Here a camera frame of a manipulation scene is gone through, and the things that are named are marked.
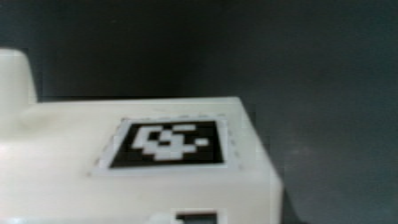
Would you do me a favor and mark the white drawer tray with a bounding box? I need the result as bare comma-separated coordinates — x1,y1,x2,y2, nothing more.
0,48,283,224

